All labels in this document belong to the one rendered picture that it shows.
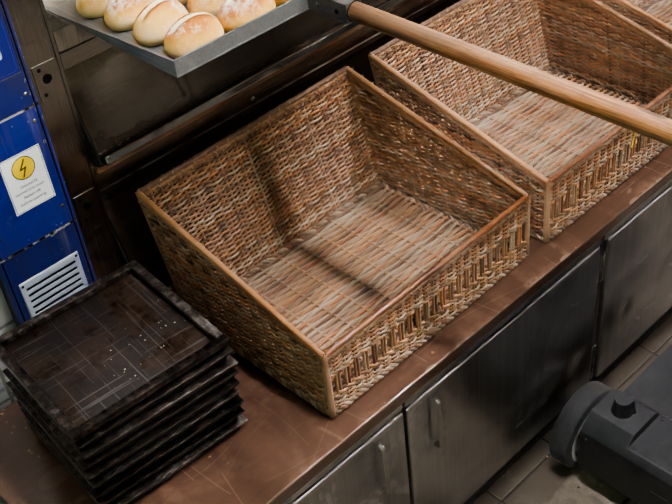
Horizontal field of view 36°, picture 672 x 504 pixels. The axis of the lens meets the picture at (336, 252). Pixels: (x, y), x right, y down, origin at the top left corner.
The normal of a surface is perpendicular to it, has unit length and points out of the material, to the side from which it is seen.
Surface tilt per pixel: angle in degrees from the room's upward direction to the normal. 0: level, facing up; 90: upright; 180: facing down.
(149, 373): 0
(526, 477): 0
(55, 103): 90
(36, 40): 90
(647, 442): 0
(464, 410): 90
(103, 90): 70
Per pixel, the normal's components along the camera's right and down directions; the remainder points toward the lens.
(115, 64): 0.61, 0.12
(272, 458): -0.10, -0.76
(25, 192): 0.69, 0.40
